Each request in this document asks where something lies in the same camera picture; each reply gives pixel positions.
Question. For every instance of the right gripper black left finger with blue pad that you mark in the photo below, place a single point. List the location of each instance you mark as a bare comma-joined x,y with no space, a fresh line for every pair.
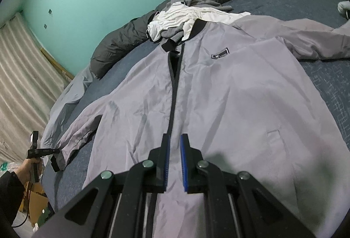
160,157

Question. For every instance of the person's left hand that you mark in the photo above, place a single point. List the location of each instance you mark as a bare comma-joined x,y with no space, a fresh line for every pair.
24,171

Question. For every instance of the light grey bed sheet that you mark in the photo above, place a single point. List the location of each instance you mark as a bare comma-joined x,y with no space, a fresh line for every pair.
64,106

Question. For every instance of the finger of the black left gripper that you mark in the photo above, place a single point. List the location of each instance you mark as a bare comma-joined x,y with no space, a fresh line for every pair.
49,151

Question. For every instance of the grey black striped garment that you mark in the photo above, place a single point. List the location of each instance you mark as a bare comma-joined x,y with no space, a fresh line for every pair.
344,9

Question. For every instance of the white crumpled garment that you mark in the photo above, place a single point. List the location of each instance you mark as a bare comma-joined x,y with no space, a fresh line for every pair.
183,17

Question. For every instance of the grey zip jacket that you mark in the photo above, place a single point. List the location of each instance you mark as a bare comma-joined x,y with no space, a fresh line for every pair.
218,106

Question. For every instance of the cardboard box on floor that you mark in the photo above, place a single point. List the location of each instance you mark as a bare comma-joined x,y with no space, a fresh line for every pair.
34,201

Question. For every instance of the dark grey crumpled garment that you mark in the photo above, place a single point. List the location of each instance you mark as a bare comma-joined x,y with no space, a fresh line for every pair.
176,34

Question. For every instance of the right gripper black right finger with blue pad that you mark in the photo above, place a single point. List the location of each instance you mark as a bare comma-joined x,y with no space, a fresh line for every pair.
192,179

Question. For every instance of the beige striped curtain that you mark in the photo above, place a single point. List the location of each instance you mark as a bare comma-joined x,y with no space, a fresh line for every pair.
30,85

